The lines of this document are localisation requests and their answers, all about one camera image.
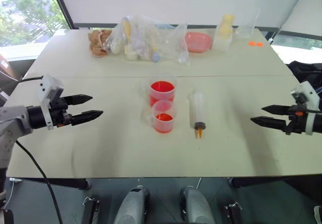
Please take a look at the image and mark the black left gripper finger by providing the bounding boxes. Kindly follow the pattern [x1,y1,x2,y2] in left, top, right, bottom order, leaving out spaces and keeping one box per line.
[69,110,104,127]
[62,94,94,107]

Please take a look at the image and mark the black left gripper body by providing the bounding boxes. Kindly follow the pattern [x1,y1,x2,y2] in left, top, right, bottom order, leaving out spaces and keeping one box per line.
[49,96,74,128]

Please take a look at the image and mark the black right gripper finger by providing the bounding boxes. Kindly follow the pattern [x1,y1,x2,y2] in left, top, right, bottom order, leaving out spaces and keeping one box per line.
[250,116,289,132]
[261,104,292,116]

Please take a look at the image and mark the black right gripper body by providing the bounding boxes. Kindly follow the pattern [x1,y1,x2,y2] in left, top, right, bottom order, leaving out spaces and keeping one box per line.
[284,104,308,135]

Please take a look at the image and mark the clear syringe orange tip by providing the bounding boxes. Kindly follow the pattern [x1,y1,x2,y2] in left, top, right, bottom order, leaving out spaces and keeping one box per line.
[189,90,207,140]

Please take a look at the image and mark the small cup of red liquid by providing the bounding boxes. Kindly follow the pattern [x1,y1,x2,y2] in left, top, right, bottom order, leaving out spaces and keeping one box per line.
[151,99,177,134]

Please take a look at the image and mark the large cup of red liquid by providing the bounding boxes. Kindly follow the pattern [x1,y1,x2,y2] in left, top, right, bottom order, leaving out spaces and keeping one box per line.
[149,76,177,108]

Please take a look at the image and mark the brown crumpled toy food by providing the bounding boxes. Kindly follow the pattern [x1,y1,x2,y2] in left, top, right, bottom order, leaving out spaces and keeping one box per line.
[88,29,113,58]

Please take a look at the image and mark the brown cardboard box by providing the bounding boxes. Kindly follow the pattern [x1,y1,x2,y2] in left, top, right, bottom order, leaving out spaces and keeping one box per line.
[0,53,20,84]

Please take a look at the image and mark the large clear plastic bag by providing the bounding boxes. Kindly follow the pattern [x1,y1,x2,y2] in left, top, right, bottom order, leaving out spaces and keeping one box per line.
[104,14,163,63]

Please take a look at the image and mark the clear plastic box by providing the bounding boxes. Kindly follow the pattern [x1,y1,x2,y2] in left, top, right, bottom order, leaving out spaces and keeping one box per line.
[234,8,261,39]

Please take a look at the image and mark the yellow cups in plastic wrap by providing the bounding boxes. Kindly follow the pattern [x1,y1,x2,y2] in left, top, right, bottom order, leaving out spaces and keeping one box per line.
[212,14,236,51]

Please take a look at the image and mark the grey rounded robot leg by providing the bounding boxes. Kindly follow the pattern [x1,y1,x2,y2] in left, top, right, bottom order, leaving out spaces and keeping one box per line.
[113,184,149,224]
[179,185,216,224]

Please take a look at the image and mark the pink plastic plate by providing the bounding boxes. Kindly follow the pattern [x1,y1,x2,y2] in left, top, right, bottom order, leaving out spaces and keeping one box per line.
[184,31,213,54]

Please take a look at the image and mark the small clear plastic bag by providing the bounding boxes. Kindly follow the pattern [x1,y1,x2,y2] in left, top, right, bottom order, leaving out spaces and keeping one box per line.
[165,23,192,66]

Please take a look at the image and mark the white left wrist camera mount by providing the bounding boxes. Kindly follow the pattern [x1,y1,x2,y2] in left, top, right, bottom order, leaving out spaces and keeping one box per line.
[37,75,64,130]

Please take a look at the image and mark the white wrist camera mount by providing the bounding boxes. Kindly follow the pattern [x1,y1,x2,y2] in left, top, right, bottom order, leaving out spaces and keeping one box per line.
[37,75,64,130]
[290,81,322,136]

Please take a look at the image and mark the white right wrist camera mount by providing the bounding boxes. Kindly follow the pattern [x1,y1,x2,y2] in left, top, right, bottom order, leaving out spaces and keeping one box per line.
[290,81,322,136]

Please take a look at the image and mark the black table frame bar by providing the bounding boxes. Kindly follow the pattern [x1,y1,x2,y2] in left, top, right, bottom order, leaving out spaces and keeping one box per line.
[228,176,322,189]
[22,177,92,191]

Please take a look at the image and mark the black metal table bracket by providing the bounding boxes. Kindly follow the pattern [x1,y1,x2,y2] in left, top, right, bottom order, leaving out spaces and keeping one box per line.
[80,196,101,224]
[223,201,244,224]

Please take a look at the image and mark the black window frame post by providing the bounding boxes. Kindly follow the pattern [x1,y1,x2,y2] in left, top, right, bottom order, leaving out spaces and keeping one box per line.
[48,0,75,30]

